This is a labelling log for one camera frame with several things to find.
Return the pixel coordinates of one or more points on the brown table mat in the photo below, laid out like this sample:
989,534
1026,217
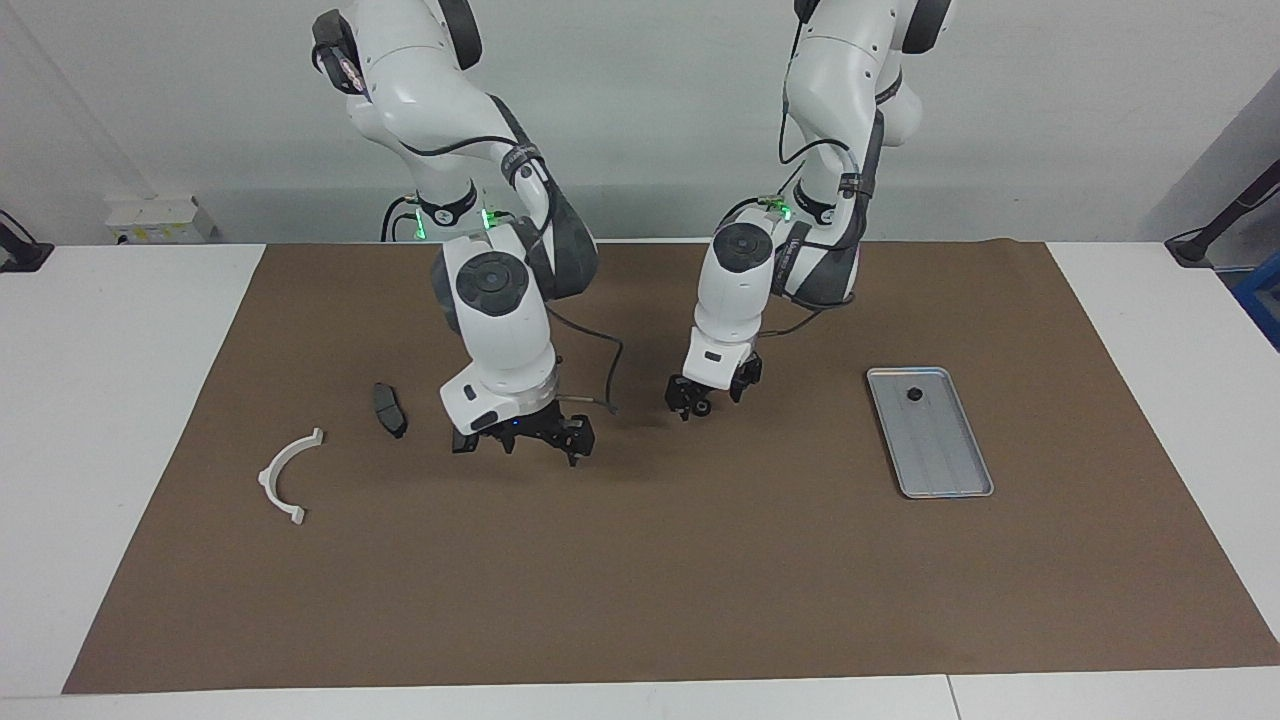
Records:
640,580

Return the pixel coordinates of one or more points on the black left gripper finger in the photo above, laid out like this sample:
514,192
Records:
705,393
678,395

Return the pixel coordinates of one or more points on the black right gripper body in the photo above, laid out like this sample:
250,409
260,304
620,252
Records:
535,430

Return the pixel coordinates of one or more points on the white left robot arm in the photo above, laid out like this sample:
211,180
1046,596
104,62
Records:
830,80

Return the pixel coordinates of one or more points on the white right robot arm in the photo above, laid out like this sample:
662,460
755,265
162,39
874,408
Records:
500,330

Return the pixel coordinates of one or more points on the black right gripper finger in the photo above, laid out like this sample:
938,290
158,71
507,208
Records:
590,435
572,445

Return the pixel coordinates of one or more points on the elongated grey brake pad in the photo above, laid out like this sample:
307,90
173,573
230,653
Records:
389,410

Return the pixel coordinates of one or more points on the silver metal compartment tray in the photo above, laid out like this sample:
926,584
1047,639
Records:
940,450

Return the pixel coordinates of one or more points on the white box with yellow labels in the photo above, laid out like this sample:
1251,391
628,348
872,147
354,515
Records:
160,220

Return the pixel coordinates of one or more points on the blue crate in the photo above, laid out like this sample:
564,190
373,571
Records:
1262,300

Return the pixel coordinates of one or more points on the black stand with pole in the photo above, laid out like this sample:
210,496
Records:
1215,235

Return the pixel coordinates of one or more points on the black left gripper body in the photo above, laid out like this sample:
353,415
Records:
748,378

